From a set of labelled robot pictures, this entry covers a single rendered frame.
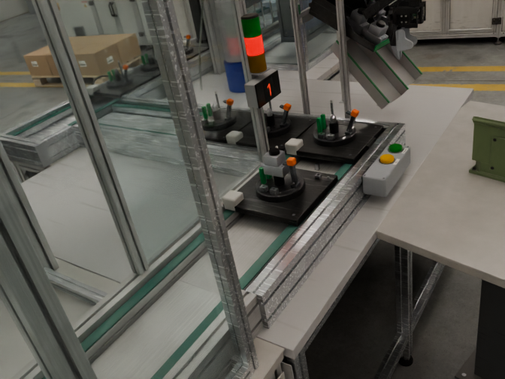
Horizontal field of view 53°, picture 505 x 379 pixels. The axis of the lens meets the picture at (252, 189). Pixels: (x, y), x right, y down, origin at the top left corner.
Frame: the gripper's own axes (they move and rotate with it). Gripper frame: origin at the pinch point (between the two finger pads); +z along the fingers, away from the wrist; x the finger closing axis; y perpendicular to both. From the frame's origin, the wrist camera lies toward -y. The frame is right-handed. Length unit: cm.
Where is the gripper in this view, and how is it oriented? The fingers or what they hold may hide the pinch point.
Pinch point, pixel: (396, 54)
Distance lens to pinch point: 156.0
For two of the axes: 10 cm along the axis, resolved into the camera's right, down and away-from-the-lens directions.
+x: 5.5, -5.1, 6.7
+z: 1.7, 8.5, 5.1
